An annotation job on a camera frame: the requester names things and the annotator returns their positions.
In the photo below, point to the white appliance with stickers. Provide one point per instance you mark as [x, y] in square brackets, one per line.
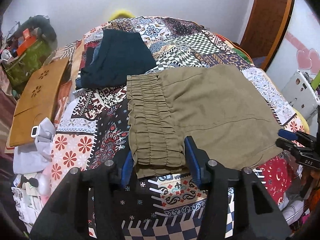
[300, 95]

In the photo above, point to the olive khaki pants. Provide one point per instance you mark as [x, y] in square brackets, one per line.
[218, 107]

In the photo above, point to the grey plush pillow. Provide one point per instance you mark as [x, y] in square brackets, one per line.
[41, 22]

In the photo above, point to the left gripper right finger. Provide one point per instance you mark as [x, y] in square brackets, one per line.
[256, 215]

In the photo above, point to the dark navy folded garment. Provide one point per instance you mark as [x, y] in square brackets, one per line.
[120, 54]

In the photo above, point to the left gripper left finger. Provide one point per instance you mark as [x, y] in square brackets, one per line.
[65, 214]

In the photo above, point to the brown wooden door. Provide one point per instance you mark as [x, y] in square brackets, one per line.
[267, 24]

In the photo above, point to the orange box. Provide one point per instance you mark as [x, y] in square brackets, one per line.
[28, 40]

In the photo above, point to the green patterned storage bag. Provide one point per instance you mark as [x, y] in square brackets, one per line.
[21, 69]

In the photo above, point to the grey white cloth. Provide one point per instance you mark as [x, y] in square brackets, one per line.
[35, 156]

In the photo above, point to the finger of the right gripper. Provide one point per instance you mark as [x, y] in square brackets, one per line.
[288, 135]

